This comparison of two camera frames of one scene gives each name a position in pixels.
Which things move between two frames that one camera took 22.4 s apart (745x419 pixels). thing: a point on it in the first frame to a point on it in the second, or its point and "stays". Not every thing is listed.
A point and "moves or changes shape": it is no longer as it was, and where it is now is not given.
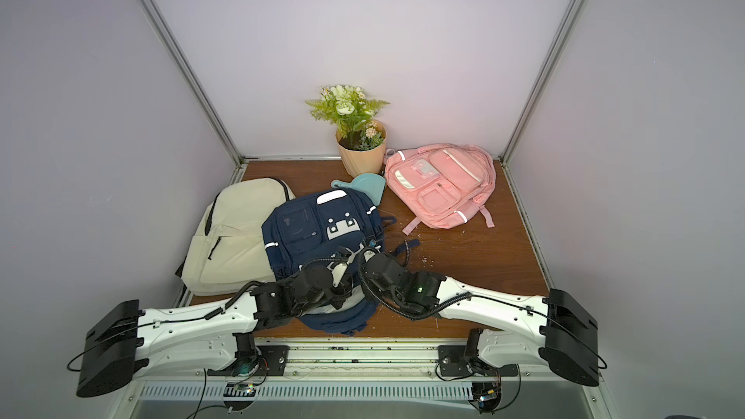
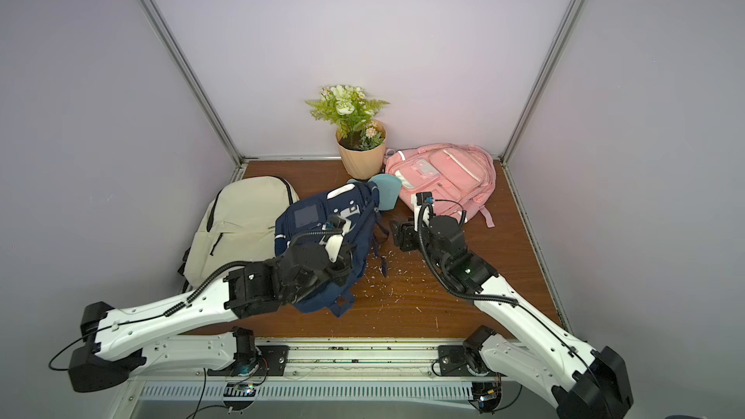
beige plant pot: x=364 y=161 stays
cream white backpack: x=229 y=250 stays
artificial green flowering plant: x=347 y=108 stays
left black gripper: x=341 y=289 to x=340 y=262
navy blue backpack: x=318 y=226 moves or changes shape
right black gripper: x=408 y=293 to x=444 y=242
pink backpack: x=440 y=185 stays
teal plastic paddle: x=372 y=184 to x=389 y=188
